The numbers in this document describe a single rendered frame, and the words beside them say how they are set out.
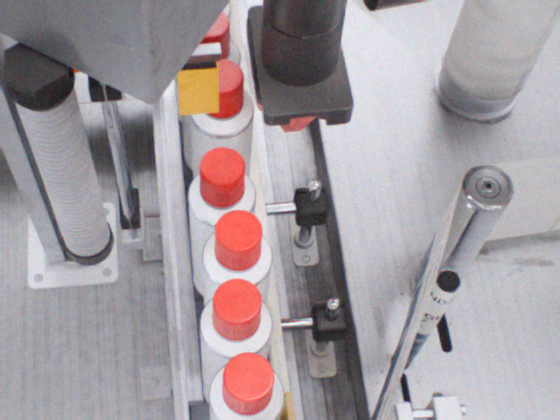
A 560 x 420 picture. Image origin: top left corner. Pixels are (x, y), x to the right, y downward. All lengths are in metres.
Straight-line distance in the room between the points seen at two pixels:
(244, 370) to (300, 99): 0.20
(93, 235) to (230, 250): 0.10
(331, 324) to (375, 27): 0.36
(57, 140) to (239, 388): 0.20
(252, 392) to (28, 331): 0.35
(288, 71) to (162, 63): 0.25
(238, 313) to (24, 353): 0.33
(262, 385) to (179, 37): 0.25
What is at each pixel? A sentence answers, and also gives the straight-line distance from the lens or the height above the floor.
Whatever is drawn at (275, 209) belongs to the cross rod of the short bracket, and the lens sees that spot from 0.82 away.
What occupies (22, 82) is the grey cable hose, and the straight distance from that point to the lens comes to 0.44.
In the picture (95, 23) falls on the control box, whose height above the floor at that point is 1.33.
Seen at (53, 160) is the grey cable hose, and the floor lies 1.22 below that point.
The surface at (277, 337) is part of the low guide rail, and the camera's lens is 0.76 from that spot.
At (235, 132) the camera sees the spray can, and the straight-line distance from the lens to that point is 0.70.
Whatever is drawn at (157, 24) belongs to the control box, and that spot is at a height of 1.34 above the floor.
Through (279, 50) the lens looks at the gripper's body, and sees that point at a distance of 0.63.
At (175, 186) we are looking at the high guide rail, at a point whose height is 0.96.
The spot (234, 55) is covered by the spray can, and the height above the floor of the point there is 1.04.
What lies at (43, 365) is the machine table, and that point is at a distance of 0.86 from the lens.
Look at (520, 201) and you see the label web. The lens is 0.77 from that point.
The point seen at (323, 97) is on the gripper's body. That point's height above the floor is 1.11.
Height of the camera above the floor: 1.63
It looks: 63 degrees down
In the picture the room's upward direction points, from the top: 1 degrees clockwise
